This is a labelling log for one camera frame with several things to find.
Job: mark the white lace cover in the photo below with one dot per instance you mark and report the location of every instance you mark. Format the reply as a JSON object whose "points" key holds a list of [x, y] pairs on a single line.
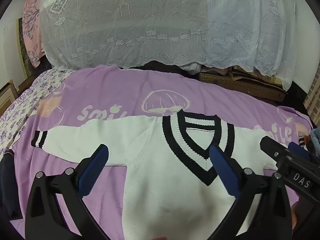
{"points": [[150, 17]]}

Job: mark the dark navy cloth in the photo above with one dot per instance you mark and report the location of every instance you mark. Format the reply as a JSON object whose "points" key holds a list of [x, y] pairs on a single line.
{"points": [[7, 180]]}

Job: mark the pink floral cloth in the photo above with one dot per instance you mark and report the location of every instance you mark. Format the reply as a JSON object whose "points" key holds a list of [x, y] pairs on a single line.
{"points": [[31, 30]]}

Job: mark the brown woven mat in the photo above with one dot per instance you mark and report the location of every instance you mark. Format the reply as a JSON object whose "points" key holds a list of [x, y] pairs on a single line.
{"points": [[237, 85]]}

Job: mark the purple floral bed sheet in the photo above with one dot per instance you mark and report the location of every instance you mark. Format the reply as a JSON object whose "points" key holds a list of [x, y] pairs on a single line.
{"points": [[30, 97]]}

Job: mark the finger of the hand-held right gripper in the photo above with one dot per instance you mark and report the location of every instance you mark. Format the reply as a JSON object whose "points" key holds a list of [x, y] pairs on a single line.
{"points": [[298, 151], [271, 147]]}

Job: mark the purple printed blanket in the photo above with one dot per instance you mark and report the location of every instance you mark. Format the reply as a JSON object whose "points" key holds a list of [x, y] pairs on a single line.
{"points": [[112, 100]]}

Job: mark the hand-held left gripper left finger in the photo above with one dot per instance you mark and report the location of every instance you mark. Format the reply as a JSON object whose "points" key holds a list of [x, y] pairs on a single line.
{"points": [[93, 170]]}

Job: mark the white sweater with black trim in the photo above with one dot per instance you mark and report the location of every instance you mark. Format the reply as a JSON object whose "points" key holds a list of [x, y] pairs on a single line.
{"points": [[160, 180]]}

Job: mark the white quilted cloth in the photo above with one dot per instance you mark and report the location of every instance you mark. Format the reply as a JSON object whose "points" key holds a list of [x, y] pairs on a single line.
{"points": [[191, 67]]}

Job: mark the light blue cloth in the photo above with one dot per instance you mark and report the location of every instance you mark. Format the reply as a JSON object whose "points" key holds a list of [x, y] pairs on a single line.
{"points": [[316, 137]]}

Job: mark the wooden bedside furniture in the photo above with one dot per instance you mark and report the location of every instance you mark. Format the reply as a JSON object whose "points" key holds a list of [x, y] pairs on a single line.
{"points": [[7, 92]]}

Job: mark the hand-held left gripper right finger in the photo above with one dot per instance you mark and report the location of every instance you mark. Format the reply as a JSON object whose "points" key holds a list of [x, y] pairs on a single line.
{"points": [[225, 172]]}

